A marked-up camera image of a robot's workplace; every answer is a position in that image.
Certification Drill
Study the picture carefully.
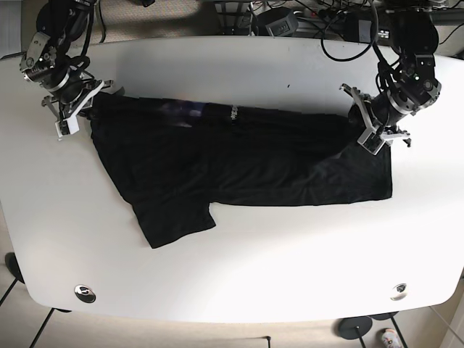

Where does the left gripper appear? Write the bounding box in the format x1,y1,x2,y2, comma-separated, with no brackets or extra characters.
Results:
340,83,411,155

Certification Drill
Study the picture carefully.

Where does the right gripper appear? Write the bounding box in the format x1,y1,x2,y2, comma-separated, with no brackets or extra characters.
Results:
41,79,115,139

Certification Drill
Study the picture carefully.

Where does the black graphic print T-shirt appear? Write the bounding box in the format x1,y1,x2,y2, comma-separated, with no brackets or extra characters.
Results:
88,93,393,248

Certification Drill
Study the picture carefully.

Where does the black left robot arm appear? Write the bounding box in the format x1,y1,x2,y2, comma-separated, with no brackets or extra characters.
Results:
341,10,442,155

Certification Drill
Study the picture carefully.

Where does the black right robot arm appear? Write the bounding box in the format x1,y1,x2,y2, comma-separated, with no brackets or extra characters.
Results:
20,1,114,138

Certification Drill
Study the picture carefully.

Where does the grey power adapter box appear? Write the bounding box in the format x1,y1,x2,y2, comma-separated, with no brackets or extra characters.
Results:
358,20,376,44

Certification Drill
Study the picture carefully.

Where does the grey multi-socket box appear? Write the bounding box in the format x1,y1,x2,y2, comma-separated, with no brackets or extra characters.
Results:
264,7,299,37

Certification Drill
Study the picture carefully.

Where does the right silver table grommet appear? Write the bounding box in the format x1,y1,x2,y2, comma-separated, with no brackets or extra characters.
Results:
389,283,409,301

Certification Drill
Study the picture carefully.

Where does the silver table grommet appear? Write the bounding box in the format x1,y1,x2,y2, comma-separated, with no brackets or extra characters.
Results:
389,283,409,301
74,284,96,304

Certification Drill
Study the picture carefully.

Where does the left silver table grommet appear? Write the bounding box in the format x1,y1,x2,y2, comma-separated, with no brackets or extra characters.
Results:
74,284,96,304

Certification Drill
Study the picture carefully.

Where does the black round stand base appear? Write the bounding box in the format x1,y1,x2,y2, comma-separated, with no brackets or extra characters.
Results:
337,316,373,340

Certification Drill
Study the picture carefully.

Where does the white sneaker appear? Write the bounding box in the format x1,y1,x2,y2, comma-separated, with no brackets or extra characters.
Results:
381,328,402,348

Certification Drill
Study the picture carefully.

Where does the left black table leg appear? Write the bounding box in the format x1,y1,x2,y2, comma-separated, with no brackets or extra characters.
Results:
29,308,55,348

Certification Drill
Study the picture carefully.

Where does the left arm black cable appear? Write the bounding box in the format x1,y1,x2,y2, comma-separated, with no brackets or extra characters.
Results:
320,0,396,95

